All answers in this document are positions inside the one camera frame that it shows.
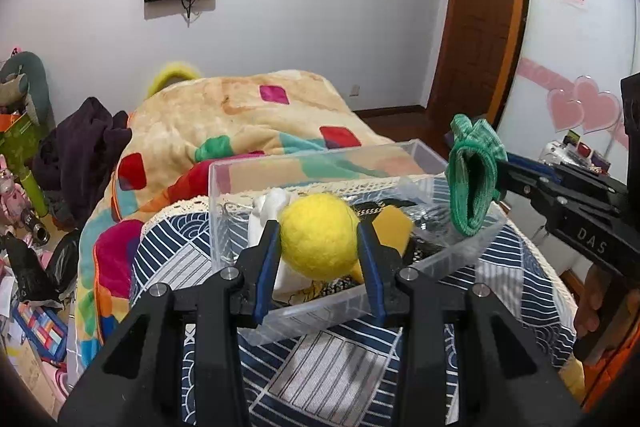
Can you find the dark purple garment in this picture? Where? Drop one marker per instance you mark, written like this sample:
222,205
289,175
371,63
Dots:
75,161

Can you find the blue white patterned tablecloth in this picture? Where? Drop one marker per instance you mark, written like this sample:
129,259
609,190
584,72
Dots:
329,364

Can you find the green knitted glove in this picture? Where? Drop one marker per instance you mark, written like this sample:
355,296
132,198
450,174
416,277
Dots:
472,172

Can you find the colourful patchwork fleece blanket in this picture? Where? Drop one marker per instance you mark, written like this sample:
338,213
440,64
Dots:
176,134

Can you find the yellow green plush pillow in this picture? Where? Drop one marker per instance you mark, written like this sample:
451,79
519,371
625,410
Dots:
171,73

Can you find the yellow felt ball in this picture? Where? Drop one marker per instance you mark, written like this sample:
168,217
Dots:
313,233

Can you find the green cardboard box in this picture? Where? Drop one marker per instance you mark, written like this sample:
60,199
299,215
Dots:
19,144

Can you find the grey plush toy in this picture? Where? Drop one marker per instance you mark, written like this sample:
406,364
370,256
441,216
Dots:
24,88

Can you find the white wall socket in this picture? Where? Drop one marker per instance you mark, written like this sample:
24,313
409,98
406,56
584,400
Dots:
355,91

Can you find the pink rabbit figurine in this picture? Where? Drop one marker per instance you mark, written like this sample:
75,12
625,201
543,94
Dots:
14,200

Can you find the white wardrobe with hearts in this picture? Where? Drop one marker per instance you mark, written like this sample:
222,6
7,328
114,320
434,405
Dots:
566,40

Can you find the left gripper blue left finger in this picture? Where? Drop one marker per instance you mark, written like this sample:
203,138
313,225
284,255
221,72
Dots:
269,250

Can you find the clear plastic storage box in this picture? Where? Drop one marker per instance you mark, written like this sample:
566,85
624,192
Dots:
407,171

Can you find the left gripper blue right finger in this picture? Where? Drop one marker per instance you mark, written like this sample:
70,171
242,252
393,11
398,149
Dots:
369,249

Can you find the person's right hand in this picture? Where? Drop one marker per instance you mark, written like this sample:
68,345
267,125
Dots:
587,319

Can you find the brown wooden door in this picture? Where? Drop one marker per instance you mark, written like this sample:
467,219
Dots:
474,72

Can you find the yellow rectangular sponge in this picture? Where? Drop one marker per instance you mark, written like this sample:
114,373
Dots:
391,225

